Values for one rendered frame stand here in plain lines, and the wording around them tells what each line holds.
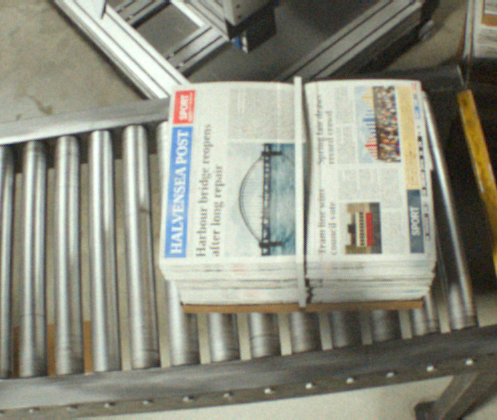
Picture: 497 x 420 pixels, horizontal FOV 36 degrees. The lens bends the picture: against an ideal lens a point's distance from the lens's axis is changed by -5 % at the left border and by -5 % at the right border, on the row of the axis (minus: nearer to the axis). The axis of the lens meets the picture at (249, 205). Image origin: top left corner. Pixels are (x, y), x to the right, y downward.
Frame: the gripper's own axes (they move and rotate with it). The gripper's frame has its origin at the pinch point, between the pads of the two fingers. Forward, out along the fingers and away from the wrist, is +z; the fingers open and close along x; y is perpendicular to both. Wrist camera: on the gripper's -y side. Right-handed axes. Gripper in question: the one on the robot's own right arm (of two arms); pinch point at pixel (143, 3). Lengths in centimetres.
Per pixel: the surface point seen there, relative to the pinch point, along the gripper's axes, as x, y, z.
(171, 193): 0.4, 20.7, 17.2
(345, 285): -20.9, 27.9, 33.5
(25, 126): 23, 47, -17
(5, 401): 34, 49, 34
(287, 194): -14.7, 18.8, 22.0
